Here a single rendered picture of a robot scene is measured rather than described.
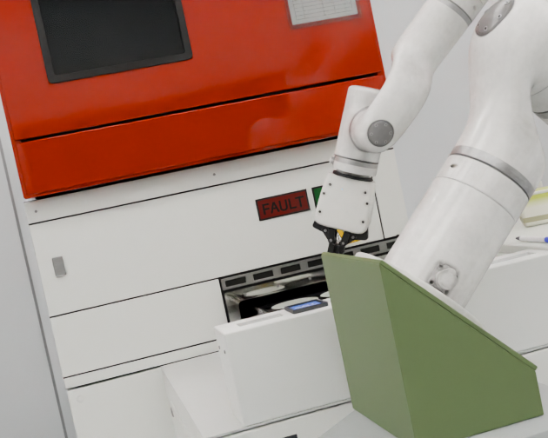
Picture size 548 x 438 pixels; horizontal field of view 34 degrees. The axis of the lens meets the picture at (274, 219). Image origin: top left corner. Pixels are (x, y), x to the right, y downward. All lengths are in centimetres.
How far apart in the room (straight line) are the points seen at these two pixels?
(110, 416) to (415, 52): 97
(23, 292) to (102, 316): 150
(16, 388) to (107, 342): 155
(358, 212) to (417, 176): 203
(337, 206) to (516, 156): 55
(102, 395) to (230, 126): 63
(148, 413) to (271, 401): 66
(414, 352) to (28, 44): 111
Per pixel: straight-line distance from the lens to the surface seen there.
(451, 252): 112
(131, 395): 194
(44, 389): 344
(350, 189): 163
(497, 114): 118
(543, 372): 148
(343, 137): 162
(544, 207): 182
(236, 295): 192
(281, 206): 194
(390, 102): 154
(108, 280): 190
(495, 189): 115
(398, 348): 105
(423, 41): 163
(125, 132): 186
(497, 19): 120
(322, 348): 134
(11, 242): 339
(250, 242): 193
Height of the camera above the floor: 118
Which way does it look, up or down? 3 degrees down
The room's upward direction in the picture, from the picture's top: 12 degrees counter-clockwise
